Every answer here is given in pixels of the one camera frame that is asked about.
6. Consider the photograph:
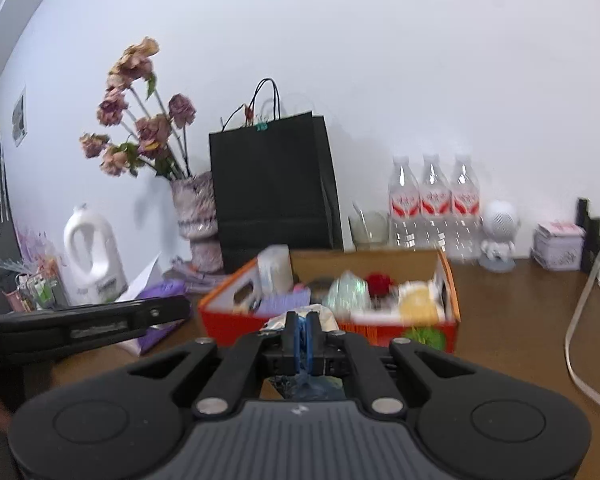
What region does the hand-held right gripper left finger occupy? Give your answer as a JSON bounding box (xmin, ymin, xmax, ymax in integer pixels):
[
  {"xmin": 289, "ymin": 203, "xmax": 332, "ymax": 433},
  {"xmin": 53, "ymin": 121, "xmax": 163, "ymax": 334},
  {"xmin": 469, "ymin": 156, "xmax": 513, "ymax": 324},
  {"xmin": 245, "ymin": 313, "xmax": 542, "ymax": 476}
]
[{"xmin": 127, "ymin": 311, "xmax": 307, "ymax": 418}]

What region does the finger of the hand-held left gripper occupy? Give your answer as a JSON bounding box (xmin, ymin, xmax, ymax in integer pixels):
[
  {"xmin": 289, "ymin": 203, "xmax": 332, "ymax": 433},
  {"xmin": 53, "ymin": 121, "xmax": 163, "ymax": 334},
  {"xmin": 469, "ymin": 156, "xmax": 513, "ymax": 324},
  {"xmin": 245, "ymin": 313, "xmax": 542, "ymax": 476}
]
[{"xmin": 125, "ymin": 295, "xmax": 193, "ymax": 338}]

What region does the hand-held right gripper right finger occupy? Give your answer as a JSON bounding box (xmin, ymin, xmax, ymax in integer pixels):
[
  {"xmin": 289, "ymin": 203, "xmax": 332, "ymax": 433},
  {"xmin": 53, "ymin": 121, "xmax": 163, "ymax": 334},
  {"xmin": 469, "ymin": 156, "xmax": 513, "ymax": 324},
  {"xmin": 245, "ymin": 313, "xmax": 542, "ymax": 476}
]
[{"xmin": 305, "ymin": 311, "xmax": 477, "ymax": 416}]

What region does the iridescent plastic bag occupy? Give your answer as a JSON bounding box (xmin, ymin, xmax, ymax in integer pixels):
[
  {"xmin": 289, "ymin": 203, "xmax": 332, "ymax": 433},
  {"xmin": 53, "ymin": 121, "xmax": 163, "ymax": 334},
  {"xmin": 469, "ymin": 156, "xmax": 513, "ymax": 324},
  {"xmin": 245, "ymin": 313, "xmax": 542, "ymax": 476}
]
[{"xmin": 326, "ymin": 270, "xmax": 370, "ymax": 312}]

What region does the red cardboard box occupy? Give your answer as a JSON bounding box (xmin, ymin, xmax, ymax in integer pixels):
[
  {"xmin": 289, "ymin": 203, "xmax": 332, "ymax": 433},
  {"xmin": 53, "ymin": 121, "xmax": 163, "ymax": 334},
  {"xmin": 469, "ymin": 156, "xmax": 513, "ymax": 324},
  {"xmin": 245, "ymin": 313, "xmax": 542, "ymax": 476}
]
[{"xmin": 198, "ymin": 248, "xmax": 462, "ymax": 357}]

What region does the yellow plush toy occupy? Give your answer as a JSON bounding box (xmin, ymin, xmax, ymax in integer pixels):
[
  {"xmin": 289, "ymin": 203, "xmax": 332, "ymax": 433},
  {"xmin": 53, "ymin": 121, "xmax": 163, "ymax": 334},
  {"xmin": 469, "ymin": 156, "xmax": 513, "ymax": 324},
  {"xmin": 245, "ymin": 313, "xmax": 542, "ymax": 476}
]
[{"xmin": 397, "ymin": 281, "xmax": 442, "ymax": 325}]

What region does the purple booklet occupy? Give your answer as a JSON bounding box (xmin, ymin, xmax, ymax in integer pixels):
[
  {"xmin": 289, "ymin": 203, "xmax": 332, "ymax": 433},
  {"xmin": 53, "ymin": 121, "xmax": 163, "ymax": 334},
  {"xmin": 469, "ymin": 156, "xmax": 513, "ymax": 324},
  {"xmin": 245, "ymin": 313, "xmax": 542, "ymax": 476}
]
[{"xmin": 136, "ymin": 281, "xmax": 190, "ymax": 355}]

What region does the wrapped flower bundle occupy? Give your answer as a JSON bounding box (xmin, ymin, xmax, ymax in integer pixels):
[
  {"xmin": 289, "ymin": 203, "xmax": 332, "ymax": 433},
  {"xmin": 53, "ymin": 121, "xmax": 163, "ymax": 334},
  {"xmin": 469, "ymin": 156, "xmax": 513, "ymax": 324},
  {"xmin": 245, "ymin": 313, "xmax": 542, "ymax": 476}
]
[{"xmin": 0, "ymin": 227, "xmax": 68, "ymax": 311}]

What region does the white paper roll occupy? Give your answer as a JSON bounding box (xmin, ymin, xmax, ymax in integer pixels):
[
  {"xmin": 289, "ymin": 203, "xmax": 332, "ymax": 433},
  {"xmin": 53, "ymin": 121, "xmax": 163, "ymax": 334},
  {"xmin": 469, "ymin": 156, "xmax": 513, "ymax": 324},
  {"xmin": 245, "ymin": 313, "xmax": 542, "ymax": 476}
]
[{"xmin": 256, "ymin": 244, "xmax": 295, "ymax": 297}]

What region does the white detergent bottle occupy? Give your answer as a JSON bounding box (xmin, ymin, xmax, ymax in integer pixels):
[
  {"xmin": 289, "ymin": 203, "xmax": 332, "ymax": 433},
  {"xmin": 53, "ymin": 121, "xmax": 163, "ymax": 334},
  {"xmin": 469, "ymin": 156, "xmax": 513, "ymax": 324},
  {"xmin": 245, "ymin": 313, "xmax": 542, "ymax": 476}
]
[{"xmin": 62, "ymin": 204, "xmax": 129, "ymax": 307}]

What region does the red artificial flower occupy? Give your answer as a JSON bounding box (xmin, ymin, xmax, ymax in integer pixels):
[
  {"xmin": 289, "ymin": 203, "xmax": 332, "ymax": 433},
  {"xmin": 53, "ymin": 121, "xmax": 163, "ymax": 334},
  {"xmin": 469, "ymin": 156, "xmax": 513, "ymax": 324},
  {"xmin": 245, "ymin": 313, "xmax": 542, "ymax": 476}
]
[{"xmin": 366, "ymin": 272, "xmax": 397, "ymax": 298}]

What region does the mottled purple vase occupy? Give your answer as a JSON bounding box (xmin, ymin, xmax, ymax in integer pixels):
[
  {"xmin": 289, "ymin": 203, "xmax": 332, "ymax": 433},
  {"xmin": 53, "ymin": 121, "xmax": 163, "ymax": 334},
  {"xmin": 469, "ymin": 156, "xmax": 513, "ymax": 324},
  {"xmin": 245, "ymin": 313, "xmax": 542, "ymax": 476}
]
[{"xmin": 170, "ymin": 171, "xmax": 224, "ymax": 274}]

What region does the clear glass cup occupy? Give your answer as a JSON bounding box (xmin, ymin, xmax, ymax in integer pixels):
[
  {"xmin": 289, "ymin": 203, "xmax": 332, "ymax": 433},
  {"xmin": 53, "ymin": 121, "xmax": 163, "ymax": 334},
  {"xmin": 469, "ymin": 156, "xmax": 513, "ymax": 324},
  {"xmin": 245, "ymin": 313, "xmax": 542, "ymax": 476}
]
[{"xmin": 348, "ymin": 202, "xmax": 392, "ymax": 252}]

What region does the black paper bag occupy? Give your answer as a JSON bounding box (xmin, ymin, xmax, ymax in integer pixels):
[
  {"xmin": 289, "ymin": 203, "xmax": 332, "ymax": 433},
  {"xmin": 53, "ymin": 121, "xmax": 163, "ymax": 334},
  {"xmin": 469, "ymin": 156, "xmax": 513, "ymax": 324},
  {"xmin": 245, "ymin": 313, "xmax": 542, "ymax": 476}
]
[{"xmin": 209, "ymin": 78, "xmax": 344, "ymax": 262}]

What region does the clear water bottle red label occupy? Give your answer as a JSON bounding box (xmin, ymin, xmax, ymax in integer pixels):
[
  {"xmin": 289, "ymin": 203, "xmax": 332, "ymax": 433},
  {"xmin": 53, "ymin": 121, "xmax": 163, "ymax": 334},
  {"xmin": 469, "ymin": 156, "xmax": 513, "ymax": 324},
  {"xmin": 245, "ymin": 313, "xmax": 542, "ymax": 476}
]
[
  {"xmin": 449, "ymin": 154, "xmax": 483, "ymax": 262},
  {"xmin": 388, "ymin": 156, "xmax": 422, "ymax": 249},
  {"xmin": 419, "ymin": 153, "xmax": 453, "ymax": 252}
]

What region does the dried pink flower bouquet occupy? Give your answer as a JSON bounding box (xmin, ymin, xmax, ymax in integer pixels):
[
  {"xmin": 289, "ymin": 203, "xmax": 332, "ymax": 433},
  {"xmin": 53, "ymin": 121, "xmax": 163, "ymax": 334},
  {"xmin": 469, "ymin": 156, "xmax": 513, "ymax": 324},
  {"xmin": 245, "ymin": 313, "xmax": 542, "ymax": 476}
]
[{"xmin": 79, "ymin": 36, "xmax": 198, "ymax": 182}]

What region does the white robot figurine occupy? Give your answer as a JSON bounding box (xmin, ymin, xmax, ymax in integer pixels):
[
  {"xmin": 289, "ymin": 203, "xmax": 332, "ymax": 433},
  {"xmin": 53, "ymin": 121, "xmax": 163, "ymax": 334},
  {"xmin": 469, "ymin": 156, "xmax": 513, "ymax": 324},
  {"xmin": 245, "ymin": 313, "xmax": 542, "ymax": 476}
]
[{"xmin": 479, "ymin": 200, "xmax": 522, "ymax": 274}]

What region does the pale tin box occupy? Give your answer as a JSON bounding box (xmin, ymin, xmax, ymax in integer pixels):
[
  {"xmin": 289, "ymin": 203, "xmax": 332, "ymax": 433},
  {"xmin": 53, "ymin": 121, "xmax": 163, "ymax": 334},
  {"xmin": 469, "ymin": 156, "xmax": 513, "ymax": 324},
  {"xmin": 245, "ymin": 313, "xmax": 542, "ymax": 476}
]
[{"xmin": 532, "ymin": 220, "xmax": 587, "ymax": 272}]

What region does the black upright block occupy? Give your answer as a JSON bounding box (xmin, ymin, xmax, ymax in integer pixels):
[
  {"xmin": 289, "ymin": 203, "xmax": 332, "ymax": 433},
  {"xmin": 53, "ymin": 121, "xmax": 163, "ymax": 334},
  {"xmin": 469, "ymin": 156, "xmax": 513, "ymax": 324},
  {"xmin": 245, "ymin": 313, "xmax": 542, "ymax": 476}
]
[{"xmin": 576, "ymin": 197, "xmax": 600, "ymax": 274}]

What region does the wall poster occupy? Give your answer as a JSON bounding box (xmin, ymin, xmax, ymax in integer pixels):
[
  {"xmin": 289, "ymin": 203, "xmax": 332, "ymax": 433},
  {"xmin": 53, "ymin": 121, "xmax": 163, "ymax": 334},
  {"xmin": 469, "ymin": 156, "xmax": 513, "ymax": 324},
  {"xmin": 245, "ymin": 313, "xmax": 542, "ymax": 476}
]
[{"xmin": 12, "ymin": 87, "xmax": 28, "ymax": 148}]

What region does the grey flat cable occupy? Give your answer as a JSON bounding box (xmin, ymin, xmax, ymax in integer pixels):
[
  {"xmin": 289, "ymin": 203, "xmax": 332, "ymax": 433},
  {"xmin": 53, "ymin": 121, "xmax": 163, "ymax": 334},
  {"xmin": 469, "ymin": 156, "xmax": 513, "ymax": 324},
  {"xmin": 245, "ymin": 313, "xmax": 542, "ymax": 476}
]
[{"xmin": 564, "ymin": 237, "xmax": 600, "ymax": 419}]

